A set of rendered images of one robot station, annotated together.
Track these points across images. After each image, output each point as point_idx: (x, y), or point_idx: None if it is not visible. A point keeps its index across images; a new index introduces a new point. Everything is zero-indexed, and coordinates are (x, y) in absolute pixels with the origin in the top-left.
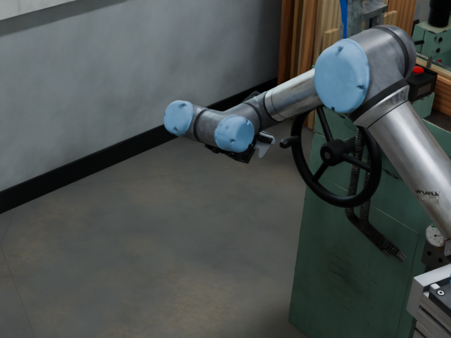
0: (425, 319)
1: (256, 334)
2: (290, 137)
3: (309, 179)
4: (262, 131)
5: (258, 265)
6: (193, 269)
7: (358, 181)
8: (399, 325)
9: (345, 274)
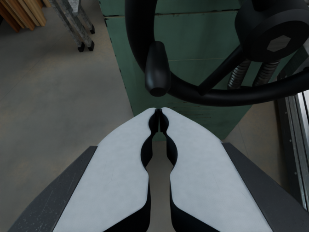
0: None
1: None
2: (155, 56)
3: (197, 95)
4: (143, 143)
5: (95, 123)
6: (67, 158)
7: (191, 43)
8: (235, 115)
9: (184, 112)
